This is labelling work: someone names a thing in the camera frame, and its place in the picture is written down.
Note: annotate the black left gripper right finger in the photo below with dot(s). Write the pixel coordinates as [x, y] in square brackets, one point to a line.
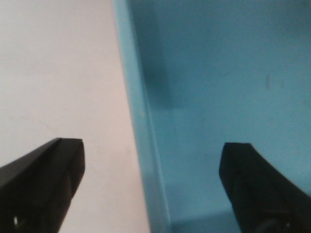
[262, 199]

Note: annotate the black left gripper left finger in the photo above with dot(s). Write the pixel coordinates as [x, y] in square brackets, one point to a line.
[36, 189]

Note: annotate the light blue plastic box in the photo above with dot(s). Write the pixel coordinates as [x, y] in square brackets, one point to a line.
[200, 73]

